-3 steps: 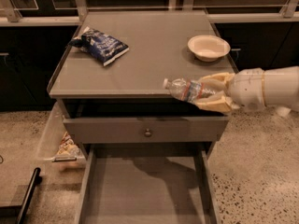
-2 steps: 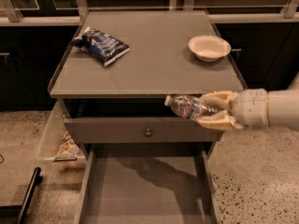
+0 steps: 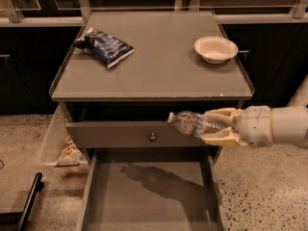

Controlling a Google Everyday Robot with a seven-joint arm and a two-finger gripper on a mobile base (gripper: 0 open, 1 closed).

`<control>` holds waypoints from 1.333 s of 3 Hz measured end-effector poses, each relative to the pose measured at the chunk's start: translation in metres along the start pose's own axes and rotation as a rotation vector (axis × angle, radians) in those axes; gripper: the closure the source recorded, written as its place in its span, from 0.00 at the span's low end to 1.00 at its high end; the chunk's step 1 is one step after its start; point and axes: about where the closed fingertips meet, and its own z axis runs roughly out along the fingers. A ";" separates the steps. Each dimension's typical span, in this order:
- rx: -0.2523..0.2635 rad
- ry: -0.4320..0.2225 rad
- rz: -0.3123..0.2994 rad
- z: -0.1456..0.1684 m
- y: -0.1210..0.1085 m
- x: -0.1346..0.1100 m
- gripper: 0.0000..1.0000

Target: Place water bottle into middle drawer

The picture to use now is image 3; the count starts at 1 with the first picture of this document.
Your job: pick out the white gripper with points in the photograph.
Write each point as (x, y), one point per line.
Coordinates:
(256, 125)

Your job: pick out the clear plastic water bottle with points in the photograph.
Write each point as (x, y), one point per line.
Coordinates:
(194, 124)

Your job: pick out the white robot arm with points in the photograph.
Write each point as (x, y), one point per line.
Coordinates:
(290, 124)

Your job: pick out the round metal drawer knob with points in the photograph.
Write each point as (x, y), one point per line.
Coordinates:
(153, 137)

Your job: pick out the grey open middle drawer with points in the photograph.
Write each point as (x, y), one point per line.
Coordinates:
(152, 192)

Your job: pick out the grey top drawer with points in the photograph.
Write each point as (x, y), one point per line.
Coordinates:
(112, 134)

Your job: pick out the grey drawer cabinet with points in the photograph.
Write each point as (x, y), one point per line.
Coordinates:
(164, 74)

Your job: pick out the white bowl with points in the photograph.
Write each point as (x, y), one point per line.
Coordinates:
(215, 50)

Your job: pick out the blue chip bag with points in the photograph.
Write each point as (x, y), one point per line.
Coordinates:
(104, 47)

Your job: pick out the snack packets in bin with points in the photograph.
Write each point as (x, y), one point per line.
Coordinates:
(70, 152)

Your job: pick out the clear plastic storage bin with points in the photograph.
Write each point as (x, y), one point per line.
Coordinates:
(52, 144)

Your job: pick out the black bar on floor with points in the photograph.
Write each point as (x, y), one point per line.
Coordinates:
(20, 218)

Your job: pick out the metal railing frame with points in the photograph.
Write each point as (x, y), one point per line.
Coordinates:
(22, 13)

